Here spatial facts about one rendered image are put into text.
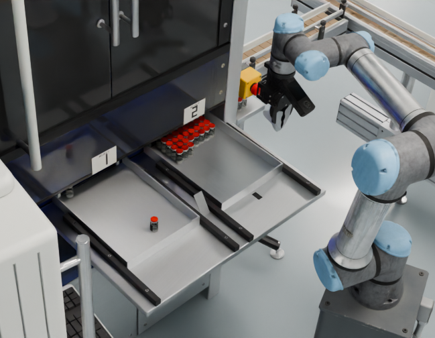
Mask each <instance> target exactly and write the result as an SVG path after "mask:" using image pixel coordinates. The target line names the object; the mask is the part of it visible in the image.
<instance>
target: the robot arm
mask: <svg viewBox="0 0 435 338"><path fill-rule="evenodd" d="M303 30H304V20H303V19H302V18H301V17H300V16H299V15H297V14H295V13H283V14H280V15H279V16H277V17H276V19H275V25H274V28H273V39H272V44H271V55H270V60H269V61H266V62H265V63H264V67H266V68H267V76H266V77H265V78H263V79H262V80H261V81H259V82H258V85H257V96H256V97H257V98H258V99H260V100H261V101H262V102H263V103H265V104H266V105H267V104H268V103H269V104H270V105H271V106H270V107H269V111H268V110H264V111H263V115H264V117H265V118H266V119H267V120H268V121H269V122H270V123H271V124H272V126H273V128H274V130H275V131H277V132H278V131H280V130H281V129H282V128H283V127H284V125H285V124H286V122H287V120H288V118H289V116H290V115H291V113H292V110H293V108H294V109H295V110H296V111H297V112H298V114H299V115H300V117H304V116H306V115H307V114H309V113H310V112H312V111H313V110H314V109H315V105H314V104H313V102H312V101H311V100H310V98H309V97H308V95H307V94H306V93H305V91H304V90H303V88H302V87H301V86H300V84H299V83H298V81H297V80H296V79H295V78H294V76H295V74H296V71H297V72H298V73H299V74H301V75H302V76H303V77H304V78H305V79H306V80H309V81H315V80H319V79H320V78H321V77H323V76H325V74H326V73H327V72H328V69H329V68H332V67H335V66H341V65H344V66H345V67H346V68H347V69H348V71H349V72H350V73H351V74H352V75H353V76H354V77H355V78H356V80H357V81H358V82H359V83H360V85H361V86H362V87H363V88H364V89H365V90H366V91H367V92H368V94H369V95H370V96H371V97H372V99H373V100H374V101H375V102H376V103H377V104H378V105H379V106H380V108H381V109H382V110H383V111H384V113H385V114H386V115H387V116H388V117H389V118H390V119H391V120H392V122H393V123H394V124H395V125H396V127H397V128H398V129H399V130H400V131H401V133H399V134H396V135H392V136H389V137H385V138H382V139H374V140H372V141H369V142H368V143H366V144H363V145H361V146H360V147H358V148H357V150H356V151H355V153H354V154H353V158H352V162H351V167H352V168H353V170H352V171H351V172H352V177H353V180H354V182H355V184H356V186H357V188H358V190H357V192H356V195H355V197H354V199H353V201H352V204H351V206H350V209H349V211H348V213H347V215H346V218H345V220H344V223H343V225H342V227H341V229H340V231H339V232H337V233H335V234H334V235H333V236H332V237H331V238H330V240H329V242H328V245H327V246H326V247H324V248H322V249H321V248H320V249H319V250H316V251H315V252H314V255H313V262H314V267H315V270H316V273H317V275H318V277H319V279H320V281H321V283H322V284H323V285H324V287H325V288H326V289H328V290H329V291H332V292H335V291H337V290H343V289H344V288H347V287H349V290H350V293H351V295H352V296H353V298H354V299H355V300H356V301H357V302H358V303H359V304H362V305H363V306H365V307H367V308H370V309H373V310H379V311H382V310H387V309H390V308H393V307H395V306H396V305H397V304H398V303H399V302H400V300H401V298H402V295H403V278H402V274H403V271H404V268H405V266H406V262H407V260H408V256H409V255H410V253H411V246H412V238H411V236H410V234H409V233H408V232H407V231H406V230H405V229H404V228H403V227H402V226H401V225H398V224H397V223H394V222H391V221H384V219H385V217H386V215H387V212H388V210H389V208H390V206H391V204H393V203H396V202H398V201H399V200H400V199H401V198H402V197H403V195H404V194H405V192H406V190H407V188H408V186H409V185H410V184H413V183H416V182H419V181H422V180H425V179H429V178H431V177H434V176H435V113H434V112H432V111H426V110H425V109H424V108H423V106H421V104H419V102H417V100H416V99H415V98H414V97H413V96H412V95H411V94H410V92H409V91H408V90H407V89H406V88H405V87H404V86H403V85H402V84H401V83H400V81H398V79H396V77H395V76H394V75H393V74H392V73H391V72H390V71H389V70H388V68H387V67H386V66H385V65H384V64H383V63H382V62H381V61H380V59H378V57H376V55H374V49H375V46H374V42H373V40H372V37H371V35H370V34H369V33H367V32H365V31H360V32H349V33H347V34H344V35H340V36H335V37H331V38H325V39H322V40H316V41H313V42H312V41H311V40H310V39H309V38H308V37H307V36H306V35H305V34H304V32H303ZM263 81H264V82H263ZM259 88H260V94H259V95H258V93H259Z"/></svg>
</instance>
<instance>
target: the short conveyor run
mask: <svg viewBox="0 0 435 338"><path fill-rule="evenodd" d="M329 7H330V2H328V3H325V4H324V5H321V6H320V7H317V8H316V9H313V10H312V11H309V12H308V13H305V14H304V15H301V16H300V17H301V18H302V19H303V20H304V30H303V32H304V34H305V35H306V36H307V37H308V38H309V39H310V40H311V41H312V42H313V41H316V40H322V39H325V38H331V37H335V36H340V35H344V34H347V28H348V24H349V21H348V20H347V19H345V18H344V19H342V18H341V17H339V16H340V15H342V14H343V10H342V9H340V10H338V11H337V12H335V13H332V12H330V11H328V9H327V8H329ZM292 8H293V9H294V10H293V11H292V13H295V14H298V10H297V9H298V4H293V7H292ZM272 39H273V30H271V31H270V32H267V33H266V34H263V35H262V36H260V37H258V38H256V39H254V40H252V41H250V42H248V43H246V44H244V46H243V59H242V65H244V64H248V65H250V67H251V68H253V69H255V70H256V71H257V72H260V73H261V80H262V79H263V78H265V77H266V76H267V68H266V67H264V63H265V62H266V61H269V60H270V55H271V44H272Z"/></svg>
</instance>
